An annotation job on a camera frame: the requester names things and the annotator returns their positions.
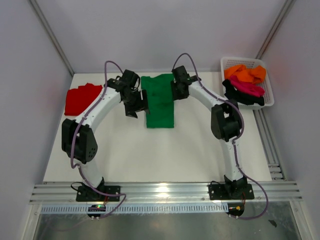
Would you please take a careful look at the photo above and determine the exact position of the white slotted cable duct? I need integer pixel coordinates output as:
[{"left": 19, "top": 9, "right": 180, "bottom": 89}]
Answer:
[{"left": 40, "top": 202, "right": 228, "bottom": 214}]

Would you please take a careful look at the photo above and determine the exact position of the corner frame post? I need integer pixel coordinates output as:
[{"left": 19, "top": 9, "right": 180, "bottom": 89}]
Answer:
[
  {"left": 255, "top": 0, "right": 296, "bottom": 60},
  {"left": 27, "top": 0, "right": 75, "bottom": 77}
]

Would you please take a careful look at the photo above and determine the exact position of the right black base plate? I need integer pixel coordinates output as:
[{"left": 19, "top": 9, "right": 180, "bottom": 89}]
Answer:
[{"left": 208, "top": 183, "right": 255, "bottom": 201}]

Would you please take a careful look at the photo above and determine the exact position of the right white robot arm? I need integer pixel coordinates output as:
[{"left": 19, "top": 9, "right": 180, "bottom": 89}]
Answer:
[{"left": 170, "top": 65, "right": 249, "bottom": 200}]

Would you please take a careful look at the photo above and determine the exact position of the black t shirt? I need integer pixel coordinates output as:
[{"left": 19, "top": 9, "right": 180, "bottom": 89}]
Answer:
[{"left": 222, "top": 79, "right": 265, "bottom": 106}]

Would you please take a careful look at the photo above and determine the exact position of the pink t shirt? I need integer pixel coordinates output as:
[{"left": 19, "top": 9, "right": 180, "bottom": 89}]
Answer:
[{"left": 229, "top": 75, "right": 265, "bottom": 98}]

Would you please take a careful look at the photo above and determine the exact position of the right corner frame post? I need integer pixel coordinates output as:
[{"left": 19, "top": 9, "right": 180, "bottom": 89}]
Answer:
[{"left": 255, "top": 0, "right": 296, "bottom": 60}]

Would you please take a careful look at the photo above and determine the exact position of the white plastic basket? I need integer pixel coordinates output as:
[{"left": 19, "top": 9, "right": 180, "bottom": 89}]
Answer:
[{"left": 220, "top": 57, "right": 275, "bottom": 110}]

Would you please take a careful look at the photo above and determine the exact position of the left black controller board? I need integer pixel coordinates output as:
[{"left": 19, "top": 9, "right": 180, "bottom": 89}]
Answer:
[{"left": 86, "top": 204, "right": 106, "bottom": 219}]

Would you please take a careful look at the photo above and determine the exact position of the green t shirt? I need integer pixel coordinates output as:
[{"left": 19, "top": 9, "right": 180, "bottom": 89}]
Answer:
[{"left": 141, "top": 73, "right": 175, "bottom": 129}]

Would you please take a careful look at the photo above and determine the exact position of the orange t shirt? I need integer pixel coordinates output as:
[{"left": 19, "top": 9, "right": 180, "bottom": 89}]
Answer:
[{"left": 223, "top": 64, "right": 267, "bottom": 85}]

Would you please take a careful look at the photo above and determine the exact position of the right black controller board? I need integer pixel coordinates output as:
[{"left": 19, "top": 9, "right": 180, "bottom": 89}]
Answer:
[{"left": 226, "top": 203, "right": 245, "bottom": 219}]

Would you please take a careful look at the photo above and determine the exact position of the black controller board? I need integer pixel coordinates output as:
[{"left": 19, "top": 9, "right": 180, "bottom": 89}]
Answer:
[
  {"left": 86, "top": 204, "right": 106, "bottom": 219},
  {"left": 226, "top": 203, "right": 245, "bottom": 219}
]

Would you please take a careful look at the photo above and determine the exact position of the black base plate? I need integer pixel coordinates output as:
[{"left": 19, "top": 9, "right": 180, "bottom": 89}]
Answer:
[
  {"left": 75, "top": 185, "right": 121, "bottom": 202},
  {"left": 208, "top": 183, "right": 255, "bottom": 201}
]

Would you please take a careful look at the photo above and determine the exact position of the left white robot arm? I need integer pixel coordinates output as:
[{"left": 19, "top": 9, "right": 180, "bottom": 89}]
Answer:
[{"left": 61, "top": 69, "right": 149, "bottom": 201}]

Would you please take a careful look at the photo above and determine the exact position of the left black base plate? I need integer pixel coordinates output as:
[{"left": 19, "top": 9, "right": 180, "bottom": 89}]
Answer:
[{"left": 75, "top": 185, "right": 121, "bottom": 202}]

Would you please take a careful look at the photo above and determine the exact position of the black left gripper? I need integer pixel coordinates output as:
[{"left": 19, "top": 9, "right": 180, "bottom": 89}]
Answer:
[{"left": 122, "top": 89, "right": 150, "bottom": 119}]

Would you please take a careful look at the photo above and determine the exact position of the aluminium front rail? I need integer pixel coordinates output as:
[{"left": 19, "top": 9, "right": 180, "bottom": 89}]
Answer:
[{"left": 29, "top": 181, "right": 303, "bottom": 204}]

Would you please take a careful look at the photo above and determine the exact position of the left corner frame post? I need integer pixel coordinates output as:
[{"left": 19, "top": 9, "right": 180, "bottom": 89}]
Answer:
[{"left": 27, "top": 0, "right": 75, "bottom": 77}]

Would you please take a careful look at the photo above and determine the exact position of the folded red t shirt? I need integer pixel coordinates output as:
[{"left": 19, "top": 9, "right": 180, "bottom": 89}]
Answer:
[{"left": 64, "top": 83, "right": 103, "bottom": 116}]

